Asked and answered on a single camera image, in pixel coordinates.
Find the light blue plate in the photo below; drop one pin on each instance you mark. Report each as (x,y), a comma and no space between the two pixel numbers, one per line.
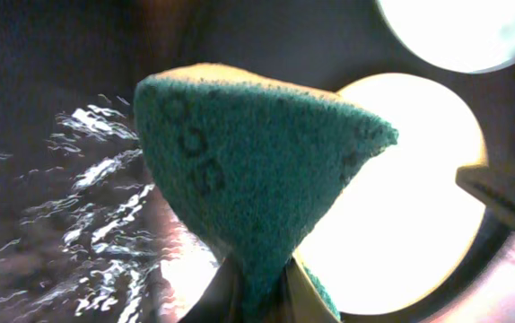
(464,36)

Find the black round tray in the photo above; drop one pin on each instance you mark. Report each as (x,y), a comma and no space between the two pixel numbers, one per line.
(83,234)

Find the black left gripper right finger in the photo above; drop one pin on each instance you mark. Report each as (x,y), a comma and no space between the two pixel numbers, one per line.
(301,303)

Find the green and yellow sponge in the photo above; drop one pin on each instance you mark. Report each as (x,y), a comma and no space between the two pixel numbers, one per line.
(251,164)

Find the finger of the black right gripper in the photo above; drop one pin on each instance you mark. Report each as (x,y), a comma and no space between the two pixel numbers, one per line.
(493,185)

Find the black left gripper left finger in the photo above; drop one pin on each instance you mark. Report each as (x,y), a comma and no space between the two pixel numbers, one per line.
(221,300)

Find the yellow plate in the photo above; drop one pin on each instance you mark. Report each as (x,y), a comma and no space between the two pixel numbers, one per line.
(402,225)

